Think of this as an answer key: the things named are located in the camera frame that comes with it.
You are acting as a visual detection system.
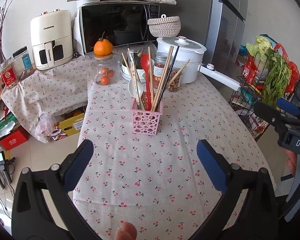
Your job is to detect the red snack package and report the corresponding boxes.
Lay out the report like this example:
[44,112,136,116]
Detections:
[242,53,258,85]

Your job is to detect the long thick wooden chopstick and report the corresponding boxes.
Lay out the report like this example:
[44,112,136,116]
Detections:
[148,47,154,105]

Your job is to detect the cherry pattern tablecloth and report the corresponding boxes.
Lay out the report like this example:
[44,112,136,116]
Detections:
[2,56,268,239]

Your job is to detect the dried fruit rings jar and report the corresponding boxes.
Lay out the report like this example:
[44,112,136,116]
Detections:
[166,67,182,92]

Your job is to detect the leafy green vegetables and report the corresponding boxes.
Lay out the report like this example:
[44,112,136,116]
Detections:
[246,36,292,108]

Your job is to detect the large orange citrus fruit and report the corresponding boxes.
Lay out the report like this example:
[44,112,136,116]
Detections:
[94,32,113,57]

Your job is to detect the black wire rack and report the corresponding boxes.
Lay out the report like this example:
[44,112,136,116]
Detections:
[228,57,300,142]

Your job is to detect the black microwave oven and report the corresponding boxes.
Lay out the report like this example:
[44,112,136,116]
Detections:
[77,0,160,54]

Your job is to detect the dark green pumpkin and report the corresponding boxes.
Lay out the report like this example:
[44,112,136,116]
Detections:
[134,53,143,69]

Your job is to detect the white electric cooking pot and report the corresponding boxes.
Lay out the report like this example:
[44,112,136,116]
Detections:
[157,36,241,91]

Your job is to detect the person's right hand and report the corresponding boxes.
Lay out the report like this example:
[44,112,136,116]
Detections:
[285,149,297,176]

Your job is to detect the pink perforated utensil holder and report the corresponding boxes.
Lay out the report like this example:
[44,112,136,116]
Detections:
[130,99,162,135]

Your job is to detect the glass jar with oranges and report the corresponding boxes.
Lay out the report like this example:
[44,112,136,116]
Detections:
[88,54,120,86]

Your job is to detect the white ceramic bowl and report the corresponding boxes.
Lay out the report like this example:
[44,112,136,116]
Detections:
[121,60,146,83]

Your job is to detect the red plastic spoon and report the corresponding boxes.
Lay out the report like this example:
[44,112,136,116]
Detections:
[140,54,152,111]

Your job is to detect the white plastic spoon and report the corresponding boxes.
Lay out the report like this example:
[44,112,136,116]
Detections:
[128,79,143,105]

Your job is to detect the goji berry jar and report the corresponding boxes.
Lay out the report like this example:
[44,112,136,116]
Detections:
[153,51,168,86]

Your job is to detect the person's left hand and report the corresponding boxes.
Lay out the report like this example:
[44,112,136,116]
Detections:
[114,222,138,240]

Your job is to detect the cream air fryer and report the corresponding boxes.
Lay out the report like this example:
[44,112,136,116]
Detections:
[30,9,73,71]

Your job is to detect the yellow cardboard box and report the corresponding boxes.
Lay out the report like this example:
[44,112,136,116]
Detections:
[50,109,84,141]

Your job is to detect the silver refrigerator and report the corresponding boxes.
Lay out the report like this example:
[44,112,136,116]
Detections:
[152,0,249,75]

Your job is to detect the red gift box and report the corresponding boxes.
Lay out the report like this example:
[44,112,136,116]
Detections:
[0,127,29,150]

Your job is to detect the woven rope basket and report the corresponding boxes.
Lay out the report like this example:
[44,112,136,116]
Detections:
[147,14,181,37]

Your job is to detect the black chopstick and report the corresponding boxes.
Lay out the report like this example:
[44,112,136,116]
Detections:
[155,46,180,111]

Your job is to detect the red labelled nut jar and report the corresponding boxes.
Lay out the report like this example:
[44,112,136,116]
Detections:
[0,57,18,89]

